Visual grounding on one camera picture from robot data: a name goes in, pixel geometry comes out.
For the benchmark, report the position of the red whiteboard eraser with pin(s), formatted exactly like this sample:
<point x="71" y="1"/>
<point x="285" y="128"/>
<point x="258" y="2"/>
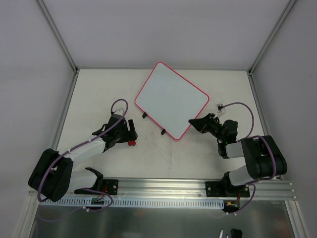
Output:
<point x="131" y="142"/>

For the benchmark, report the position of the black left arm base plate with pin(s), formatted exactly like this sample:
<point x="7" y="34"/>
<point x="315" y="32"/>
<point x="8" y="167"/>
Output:
<point x="108" y="186"/>

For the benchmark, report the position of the left aluminium frame post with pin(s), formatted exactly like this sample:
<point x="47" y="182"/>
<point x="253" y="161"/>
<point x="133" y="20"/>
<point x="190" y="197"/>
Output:
<point x="56" y="33"/>

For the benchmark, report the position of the aluminium mounting rail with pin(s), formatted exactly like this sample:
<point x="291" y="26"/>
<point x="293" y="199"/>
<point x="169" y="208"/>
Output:
<point x="187" y="189"/>

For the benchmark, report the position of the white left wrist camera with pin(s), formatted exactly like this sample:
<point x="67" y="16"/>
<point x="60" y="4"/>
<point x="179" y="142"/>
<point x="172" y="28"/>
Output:
<point x="119" y="112"/>

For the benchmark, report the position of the black object bottom edge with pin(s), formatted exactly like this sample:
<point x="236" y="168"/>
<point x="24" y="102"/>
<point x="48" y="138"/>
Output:
<point x="236" y="233"/>

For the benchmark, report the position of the slotted white cable duct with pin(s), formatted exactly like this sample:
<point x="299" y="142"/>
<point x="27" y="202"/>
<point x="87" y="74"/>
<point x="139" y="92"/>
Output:
<point x="139" y="202"/>

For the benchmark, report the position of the aluminium frame post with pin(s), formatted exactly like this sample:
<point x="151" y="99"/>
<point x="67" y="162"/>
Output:
<point x="56" y="33"/>
<point x="273" y="33"/>

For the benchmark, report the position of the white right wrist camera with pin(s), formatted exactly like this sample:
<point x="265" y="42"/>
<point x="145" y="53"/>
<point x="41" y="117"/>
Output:
<point x="220" y="110"/>

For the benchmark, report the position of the pink framed whiteboard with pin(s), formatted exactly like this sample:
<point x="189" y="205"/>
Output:
<point x="171" y="100"/>

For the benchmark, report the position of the right aluminium frame post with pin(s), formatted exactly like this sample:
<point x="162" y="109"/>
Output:
<point x="273" y="33"/>

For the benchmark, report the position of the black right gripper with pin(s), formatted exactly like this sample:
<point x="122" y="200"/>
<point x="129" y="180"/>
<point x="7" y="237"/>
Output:
<point x="208" y="124"/>

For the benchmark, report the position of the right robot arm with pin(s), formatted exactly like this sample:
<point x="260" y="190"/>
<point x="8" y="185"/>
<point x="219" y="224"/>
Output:
<point x="263" y="159"/>

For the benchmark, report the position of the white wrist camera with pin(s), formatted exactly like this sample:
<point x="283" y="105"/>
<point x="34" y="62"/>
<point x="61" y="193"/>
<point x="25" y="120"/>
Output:
<point x="220" y="110"/>
<point x="119" y="112"/>

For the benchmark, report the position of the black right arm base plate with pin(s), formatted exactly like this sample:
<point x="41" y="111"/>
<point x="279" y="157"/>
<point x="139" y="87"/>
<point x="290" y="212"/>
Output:
<point x="217" y="189"/>

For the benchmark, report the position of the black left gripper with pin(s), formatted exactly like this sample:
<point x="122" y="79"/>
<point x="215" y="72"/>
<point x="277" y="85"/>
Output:
<point x="131" y="129"/>

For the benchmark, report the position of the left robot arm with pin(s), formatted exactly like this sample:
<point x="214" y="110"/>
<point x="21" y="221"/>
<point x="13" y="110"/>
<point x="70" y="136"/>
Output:
<point x="54" y="172"/>

